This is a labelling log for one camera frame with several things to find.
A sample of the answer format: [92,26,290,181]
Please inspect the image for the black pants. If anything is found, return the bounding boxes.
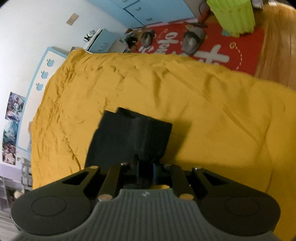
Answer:
[84,108,173,171]

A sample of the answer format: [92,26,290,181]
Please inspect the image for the yellow quilted bedspread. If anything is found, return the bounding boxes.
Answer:
[31,49,295,240]

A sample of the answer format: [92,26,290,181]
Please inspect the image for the white cubby shelf unit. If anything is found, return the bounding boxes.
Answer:
[1,157,33,212]

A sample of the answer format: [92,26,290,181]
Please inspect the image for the blue bedside table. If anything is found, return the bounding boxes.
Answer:
[83,28,118,53]

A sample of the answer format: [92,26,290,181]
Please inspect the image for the blue white headboard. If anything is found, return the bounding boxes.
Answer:
[16,47,67,152]

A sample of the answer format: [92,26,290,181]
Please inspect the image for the black white sneakers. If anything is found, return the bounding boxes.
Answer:
[83,30,96,42]

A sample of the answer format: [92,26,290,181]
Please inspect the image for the red floor rug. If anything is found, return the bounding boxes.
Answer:
[134,22,264,75]

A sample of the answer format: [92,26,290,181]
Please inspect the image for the blue drawer cabinet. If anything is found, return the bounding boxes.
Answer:
[90,0,195,29]

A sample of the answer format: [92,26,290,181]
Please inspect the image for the lime green stool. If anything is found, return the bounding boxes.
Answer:
[207,0,255,37]

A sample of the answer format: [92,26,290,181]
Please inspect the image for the anime wall posters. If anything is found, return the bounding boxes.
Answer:
[2,92,25,166]

